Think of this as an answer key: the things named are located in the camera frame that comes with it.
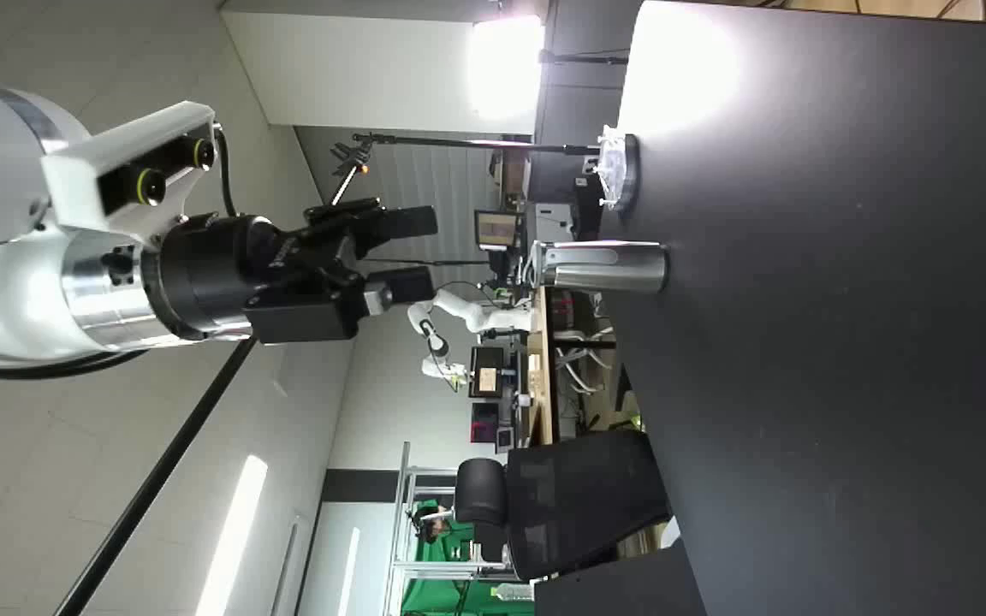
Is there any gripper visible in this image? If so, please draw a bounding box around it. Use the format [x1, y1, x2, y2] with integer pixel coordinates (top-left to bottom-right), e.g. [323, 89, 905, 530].
[144, 198, 440, 339]

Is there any steel thermos flask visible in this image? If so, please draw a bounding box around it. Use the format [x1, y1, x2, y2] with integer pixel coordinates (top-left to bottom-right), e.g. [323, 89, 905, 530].
[530, 240, 670, 296]

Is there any clear plastic lid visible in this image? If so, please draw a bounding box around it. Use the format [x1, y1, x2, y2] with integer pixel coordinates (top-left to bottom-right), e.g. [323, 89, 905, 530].
[597, 125, 640, 212]

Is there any monitor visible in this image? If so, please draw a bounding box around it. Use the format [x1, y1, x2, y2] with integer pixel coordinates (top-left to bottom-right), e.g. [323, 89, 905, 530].
[473, 209, 522, 252]
[468, 344, 508, 400]

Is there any wooden table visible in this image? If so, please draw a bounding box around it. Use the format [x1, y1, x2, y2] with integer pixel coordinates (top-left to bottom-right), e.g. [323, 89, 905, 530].
[526, 286, 555, 447]

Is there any black office chair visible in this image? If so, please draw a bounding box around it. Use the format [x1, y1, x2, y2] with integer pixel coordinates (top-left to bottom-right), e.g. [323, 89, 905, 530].
[455, 428, 674, 583]

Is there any green cloth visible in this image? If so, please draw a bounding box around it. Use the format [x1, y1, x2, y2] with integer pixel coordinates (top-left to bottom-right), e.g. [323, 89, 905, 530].
[401, 499, 537, 616]

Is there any aluminium frame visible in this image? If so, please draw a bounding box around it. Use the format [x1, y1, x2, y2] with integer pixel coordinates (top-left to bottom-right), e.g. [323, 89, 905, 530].
[384, 441, 513, 616]

